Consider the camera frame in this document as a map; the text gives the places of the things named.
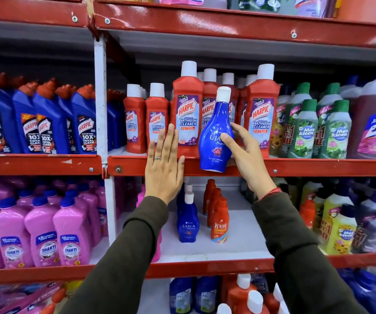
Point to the row of blue red-capped bottles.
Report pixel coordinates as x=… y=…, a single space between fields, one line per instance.
x=50 y=124

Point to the small blue white-capped bottle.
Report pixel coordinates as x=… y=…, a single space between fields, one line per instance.
x=188 y=225
x=181 y=194

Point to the row of red white-capped bottles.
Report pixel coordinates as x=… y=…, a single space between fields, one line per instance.
x=188 y=104

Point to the person's right forearm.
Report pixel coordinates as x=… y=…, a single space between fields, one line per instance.
x=302 y=258

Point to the orange starch bottle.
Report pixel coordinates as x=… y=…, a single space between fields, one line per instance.
x=220 y=225
x=208 y=192
x=213 y=202
x=307 y=214

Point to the large purple floor cleaner bottle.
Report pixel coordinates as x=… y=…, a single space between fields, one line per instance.
x=350 y=89
x=374 y=127

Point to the blue white-capped liquid bottle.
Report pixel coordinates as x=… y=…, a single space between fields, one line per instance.
x=214 y=140

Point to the blue refill pouch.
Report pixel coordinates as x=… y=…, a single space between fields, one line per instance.
x=181 y=297
x=207 y=295

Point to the pile of pink packets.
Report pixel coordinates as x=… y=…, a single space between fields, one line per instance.
x=17 y=297

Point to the row of green-capped cleaner bottles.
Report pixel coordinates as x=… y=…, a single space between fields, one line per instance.
x=305 y=134

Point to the person's left hand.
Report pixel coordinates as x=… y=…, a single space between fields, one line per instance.
x=163 y=173

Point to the group of red bottles, white caps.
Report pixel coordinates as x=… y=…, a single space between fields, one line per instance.
x=246 y=297

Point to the person's right hand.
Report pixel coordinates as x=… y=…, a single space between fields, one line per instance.
x=251 y=163

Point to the green packet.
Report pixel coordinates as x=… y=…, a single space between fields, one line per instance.
x=260 y=3

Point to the white shelf upright post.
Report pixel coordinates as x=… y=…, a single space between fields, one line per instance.
x=101 y=104

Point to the row of pink blue-capped bottles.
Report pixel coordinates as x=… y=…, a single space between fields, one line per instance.
x=40 y=232

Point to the red metal shelf beam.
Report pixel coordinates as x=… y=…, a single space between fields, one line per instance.
x=37 y=165
x=27 y=11
x=240 y=26
x=207 y=266
x=322 y=167

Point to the person's left little finger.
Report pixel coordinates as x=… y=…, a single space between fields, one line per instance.
x=149 y=158

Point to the person's left thumb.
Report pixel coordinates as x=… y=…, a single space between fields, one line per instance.
x=181 y=166

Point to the person's left middle finger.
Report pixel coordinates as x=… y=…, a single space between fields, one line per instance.
x=169 y=140

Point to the person's left forearm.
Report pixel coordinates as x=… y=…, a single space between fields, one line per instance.
x=125 y=258

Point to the white purple packet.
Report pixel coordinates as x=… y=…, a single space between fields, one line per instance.
x=312 y=6

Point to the person's right thumb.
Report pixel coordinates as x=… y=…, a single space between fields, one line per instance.
x=228 y=142

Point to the red wrist thread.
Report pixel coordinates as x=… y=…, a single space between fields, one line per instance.
x=272 y=191

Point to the group of blue bottles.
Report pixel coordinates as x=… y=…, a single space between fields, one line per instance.
x=371 y=291

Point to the yellow purple-capped cleaner bottle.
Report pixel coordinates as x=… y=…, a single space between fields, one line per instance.
x=333 y=205
x=310 y=191
x=341 y=235

